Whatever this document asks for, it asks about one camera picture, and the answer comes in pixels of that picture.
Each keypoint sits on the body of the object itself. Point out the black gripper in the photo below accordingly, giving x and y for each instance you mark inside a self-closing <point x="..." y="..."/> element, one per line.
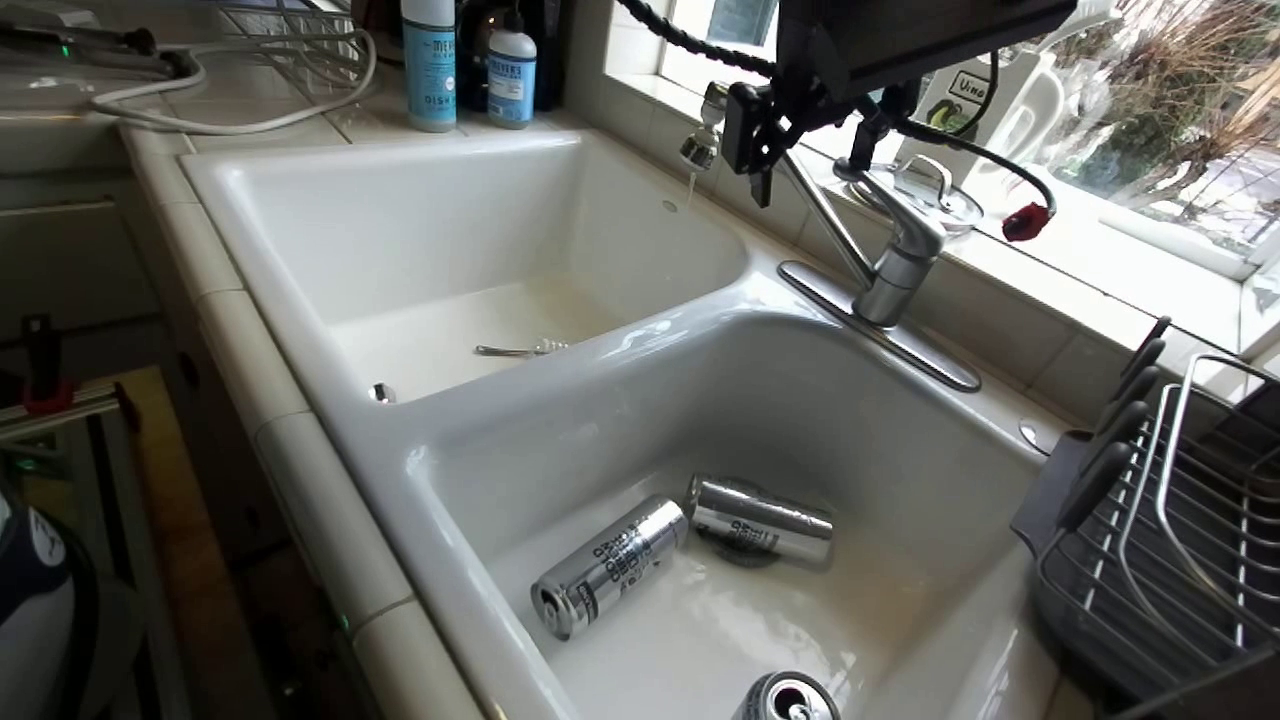
<point x="800" y="102"/>

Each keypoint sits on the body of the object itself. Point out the chrome faucet with lever handle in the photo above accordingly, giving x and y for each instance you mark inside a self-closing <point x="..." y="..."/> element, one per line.
<point x="889" y="276"/>

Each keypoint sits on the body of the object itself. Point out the dark red robot arm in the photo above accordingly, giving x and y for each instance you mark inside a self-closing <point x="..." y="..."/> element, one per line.
<point x="862" y="59"/>

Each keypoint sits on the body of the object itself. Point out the white item on windowsill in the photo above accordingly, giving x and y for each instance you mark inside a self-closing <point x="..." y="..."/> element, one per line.
<point x="982" y="118"/>

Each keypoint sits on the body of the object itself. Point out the small blue white bottle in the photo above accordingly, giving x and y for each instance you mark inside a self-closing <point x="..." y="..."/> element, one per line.
<point x="508" y="72"/>

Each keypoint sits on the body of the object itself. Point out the white double basin sink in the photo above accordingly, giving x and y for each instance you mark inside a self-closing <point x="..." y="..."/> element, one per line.
<point x="380" y="266"/>

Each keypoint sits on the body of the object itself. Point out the silver can right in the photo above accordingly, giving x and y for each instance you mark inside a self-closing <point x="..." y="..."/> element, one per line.
<point x="762" y="523"/>

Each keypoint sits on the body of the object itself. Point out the metal utensil in sink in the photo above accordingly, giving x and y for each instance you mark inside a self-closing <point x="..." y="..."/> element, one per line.
<point x="517" y="354"/>

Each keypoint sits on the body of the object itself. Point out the blue white spray bottle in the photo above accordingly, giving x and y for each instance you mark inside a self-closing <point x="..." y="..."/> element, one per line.
<point x="428" y="63"/>

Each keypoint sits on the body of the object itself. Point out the silver can left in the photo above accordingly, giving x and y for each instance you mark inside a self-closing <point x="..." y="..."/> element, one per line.
<point x="610" y="567"/>

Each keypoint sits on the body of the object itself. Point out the black dish drying rack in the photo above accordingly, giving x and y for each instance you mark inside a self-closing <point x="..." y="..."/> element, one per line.
<point x="1159" y="540"/>

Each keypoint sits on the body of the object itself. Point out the black tool on counter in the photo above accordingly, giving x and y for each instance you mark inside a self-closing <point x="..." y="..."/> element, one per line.
<point x="97" y="45"/>

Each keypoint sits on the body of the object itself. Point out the white appliance lower left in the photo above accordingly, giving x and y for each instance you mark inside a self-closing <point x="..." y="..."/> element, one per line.
<point x="37" y="604"/>

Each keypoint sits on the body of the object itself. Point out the wire rack top left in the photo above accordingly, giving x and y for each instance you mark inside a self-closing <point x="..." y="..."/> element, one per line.
<point x="308" y="42"/>

